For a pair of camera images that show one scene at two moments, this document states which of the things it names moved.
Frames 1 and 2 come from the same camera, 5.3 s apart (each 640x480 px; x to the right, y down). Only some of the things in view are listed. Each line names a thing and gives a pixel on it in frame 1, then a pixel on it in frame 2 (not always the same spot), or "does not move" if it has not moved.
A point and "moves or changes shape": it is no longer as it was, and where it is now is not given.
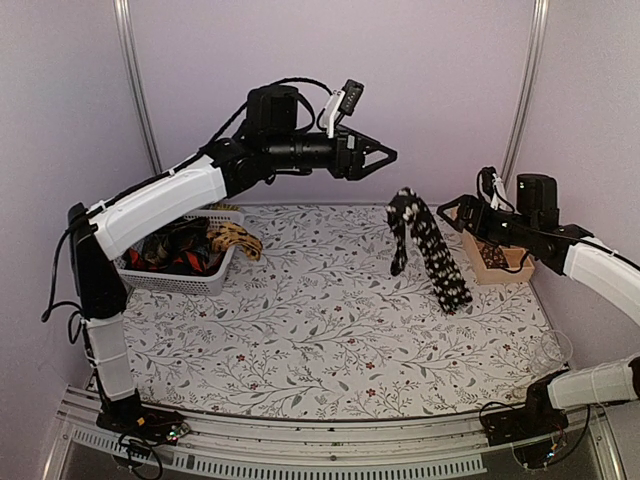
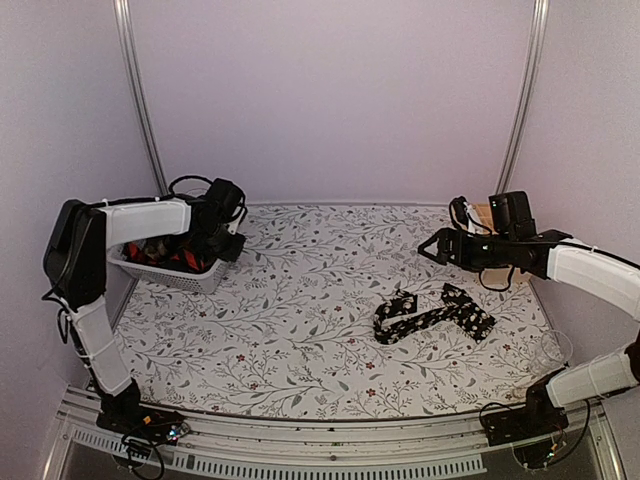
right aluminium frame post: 529,87 does not move
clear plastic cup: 554,351 does not move
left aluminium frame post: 138,83 does not move
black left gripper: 355,169 -> 232,254
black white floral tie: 408,212 -> 457,307
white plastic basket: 216,217 moves or changes shape
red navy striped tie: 186,261 does not move
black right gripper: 469,203 -> 447,236
